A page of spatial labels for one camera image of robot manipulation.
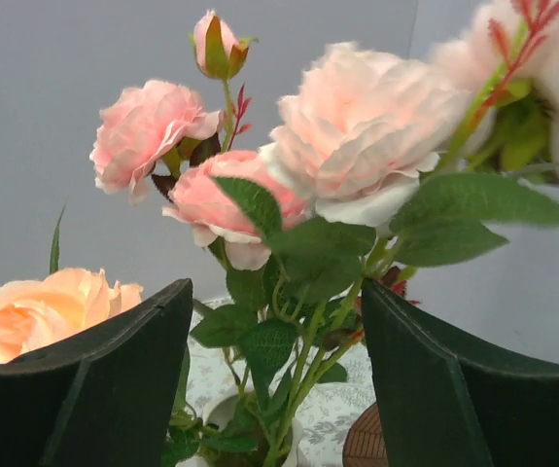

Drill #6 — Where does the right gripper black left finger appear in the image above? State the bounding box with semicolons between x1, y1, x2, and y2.
0;279;192;467

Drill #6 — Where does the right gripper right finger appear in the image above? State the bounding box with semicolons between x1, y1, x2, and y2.
362;280;559;466

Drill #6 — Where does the peach rose stem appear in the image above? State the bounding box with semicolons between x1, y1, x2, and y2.
0;226;144;364

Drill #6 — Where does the pale pink rose stem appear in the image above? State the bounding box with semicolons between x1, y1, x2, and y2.
210;0;559;467

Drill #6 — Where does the white ribbed vase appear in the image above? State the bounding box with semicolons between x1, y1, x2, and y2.
202;386;309;467

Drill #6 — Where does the jar with brown lid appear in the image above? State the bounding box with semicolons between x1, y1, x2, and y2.
342;403;389;467

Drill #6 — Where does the floral table mat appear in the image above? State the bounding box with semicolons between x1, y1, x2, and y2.
187;319;374;466

